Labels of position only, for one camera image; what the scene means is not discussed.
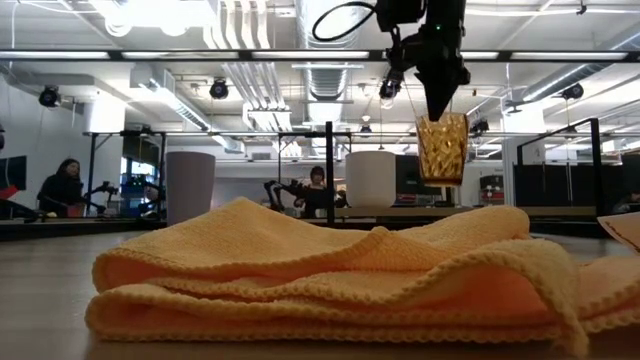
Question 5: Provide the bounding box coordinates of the black background station frame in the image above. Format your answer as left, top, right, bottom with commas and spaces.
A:
83, 130, 167, 217
516, 117, 602, 217

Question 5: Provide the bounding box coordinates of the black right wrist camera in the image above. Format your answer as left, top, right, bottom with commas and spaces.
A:
374, 0, 429, 34

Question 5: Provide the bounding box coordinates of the lilac plastic cup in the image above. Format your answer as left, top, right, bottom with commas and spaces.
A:
165, 151, 217, 227

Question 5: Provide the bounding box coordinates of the red tool cabinet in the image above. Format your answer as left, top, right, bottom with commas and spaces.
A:
479, 174, 506, 207

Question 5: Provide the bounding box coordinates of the silver ventilation duct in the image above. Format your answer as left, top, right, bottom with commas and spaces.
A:
295, 0, 366, 101

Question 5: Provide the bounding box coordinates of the person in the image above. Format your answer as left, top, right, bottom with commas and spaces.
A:
298, 165, 337, 219
36, 158, 85, 219

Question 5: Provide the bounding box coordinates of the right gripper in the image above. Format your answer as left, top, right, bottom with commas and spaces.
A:
384, 0, 472, 123

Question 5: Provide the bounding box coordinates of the black shelf divider post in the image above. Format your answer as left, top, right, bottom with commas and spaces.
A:
324, 121, 336, 226

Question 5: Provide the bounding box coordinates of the black partition panel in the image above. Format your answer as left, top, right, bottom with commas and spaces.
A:
513, 164, 594, 208

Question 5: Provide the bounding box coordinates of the black background monitor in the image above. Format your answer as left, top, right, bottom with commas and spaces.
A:
0, 155, 28, 192

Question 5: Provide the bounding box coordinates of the white ceramic mug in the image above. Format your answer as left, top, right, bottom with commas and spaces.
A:
344, 150, 398, 209

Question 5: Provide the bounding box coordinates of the black computer monitor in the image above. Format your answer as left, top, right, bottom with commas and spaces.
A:
394, 154, 422, 197

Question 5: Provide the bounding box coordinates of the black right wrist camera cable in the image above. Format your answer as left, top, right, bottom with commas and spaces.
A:
311, 0, 377, 43

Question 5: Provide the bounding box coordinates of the orange folded cloth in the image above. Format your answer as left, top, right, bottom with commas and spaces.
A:
84, 197, 640, 360

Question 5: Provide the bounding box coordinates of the amber faceted plastic cup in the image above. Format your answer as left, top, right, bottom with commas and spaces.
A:
415, 112, 470, 189

